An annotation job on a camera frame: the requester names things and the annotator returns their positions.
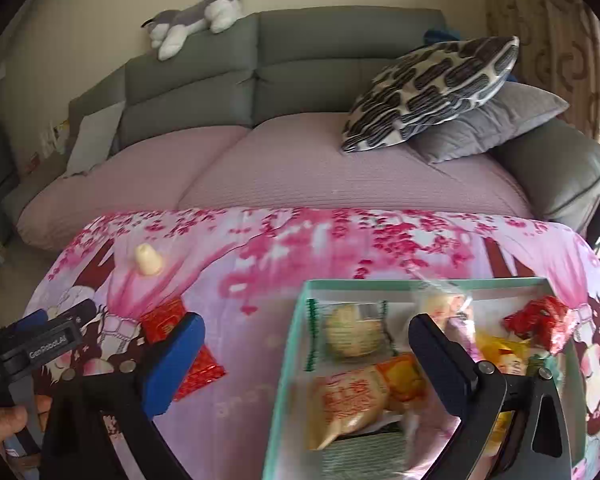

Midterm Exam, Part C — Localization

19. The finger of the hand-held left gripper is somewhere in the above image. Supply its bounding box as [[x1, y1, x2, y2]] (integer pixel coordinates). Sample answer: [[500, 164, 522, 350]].
[[10, 309, 48, 334], [50, 299, 97, 329]]

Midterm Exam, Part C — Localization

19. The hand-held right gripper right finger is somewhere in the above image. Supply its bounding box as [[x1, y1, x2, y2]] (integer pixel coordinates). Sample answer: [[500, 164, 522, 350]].
[[408, 313, 573, 480]]

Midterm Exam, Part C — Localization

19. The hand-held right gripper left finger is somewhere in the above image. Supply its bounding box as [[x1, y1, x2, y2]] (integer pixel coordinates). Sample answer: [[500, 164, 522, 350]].
[[39, 311, 207, 480]]

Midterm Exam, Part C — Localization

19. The clear white bun packet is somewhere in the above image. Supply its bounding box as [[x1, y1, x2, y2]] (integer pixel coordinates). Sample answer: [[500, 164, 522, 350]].
[[417, 285, 476, 331]]

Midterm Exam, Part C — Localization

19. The yellow bread packet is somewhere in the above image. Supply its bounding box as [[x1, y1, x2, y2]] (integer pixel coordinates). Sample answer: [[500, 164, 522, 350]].
[[472, 332, 536, 461]]

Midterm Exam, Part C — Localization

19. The clear round cake packet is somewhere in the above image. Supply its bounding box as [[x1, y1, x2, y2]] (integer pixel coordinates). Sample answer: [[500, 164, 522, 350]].
[[305, 299, 388, 372]]

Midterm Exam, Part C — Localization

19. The orange swiss roll packet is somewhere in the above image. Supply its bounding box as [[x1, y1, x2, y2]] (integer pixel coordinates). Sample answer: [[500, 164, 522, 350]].
[[307, 354, 428, 452]]

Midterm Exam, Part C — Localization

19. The teal-rimmed white tray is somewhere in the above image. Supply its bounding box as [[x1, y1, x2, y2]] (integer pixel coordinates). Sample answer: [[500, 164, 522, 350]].
[[261, 277, 581, 480]]

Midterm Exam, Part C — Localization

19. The green patterned snack packet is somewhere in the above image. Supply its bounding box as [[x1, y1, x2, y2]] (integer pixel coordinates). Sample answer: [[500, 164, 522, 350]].
[[320, 422, 416, 480]]

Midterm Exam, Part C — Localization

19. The red flowered snack packet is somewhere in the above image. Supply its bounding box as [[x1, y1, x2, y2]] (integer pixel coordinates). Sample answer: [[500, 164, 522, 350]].
[[502, 296, 578, 356]]

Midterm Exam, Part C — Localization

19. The person's left hand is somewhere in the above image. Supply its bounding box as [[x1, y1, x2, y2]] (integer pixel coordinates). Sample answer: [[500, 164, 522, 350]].
[[0, 394, 53, 461]]

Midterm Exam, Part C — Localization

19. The small cream snack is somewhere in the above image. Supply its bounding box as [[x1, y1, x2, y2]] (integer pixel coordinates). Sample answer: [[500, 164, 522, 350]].
[[135, 242, 163, 277]]

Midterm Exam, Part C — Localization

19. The printed pink blanket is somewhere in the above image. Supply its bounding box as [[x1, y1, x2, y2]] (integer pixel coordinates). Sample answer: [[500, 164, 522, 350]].
[[5, 205, 600, 480]]

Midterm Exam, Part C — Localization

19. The white cushion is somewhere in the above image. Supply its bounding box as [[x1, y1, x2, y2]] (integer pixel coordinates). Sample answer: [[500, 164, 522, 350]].
[[62, 101, 127, 178]]

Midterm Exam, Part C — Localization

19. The white small rack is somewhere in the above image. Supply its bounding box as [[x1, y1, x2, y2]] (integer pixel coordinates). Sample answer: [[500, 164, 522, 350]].
[[40, 117, 73, 158]]

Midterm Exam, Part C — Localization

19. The pink sofa cover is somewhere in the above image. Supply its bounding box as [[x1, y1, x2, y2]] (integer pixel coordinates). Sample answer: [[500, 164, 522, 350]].
[[17, 112, 536, 261]]

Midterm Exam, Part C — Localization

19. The grey pillow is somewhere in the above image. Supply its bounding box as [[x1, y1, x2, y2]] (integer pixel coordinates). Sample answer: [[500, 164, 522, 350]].
[[410, 82, 571, 165]]

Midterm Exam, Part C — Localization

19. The black white patterned pillow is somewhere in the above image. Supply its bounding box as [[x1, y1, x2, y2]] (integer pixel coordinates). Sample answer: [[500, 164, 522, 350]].
[[341, 36, 521, 153]]

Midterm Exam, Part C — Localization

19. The grey white plush dog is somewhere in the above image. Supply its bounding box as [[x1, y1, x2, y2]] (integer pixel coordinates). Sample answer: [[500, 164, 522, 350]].
[[141, 0, 247, 61]]

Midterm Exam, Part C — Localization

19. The blue cloth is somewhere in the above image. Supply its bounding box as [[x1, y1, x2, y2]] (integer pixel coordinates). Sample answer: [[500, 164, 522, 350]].
[[424, 27, 463, 46]]

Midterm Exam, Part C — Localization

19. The grey sofa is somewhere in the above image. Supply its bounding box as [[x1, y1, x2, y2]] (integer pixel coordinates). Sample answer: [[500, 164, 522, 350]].
[[2, 7, 600, 236]]

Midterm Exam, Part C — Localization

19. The patterned beige curtain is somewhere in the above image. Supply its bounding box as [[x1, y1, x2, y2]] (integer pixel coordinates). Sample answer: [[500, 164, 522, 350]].
[[480, 0, 600, 141]]

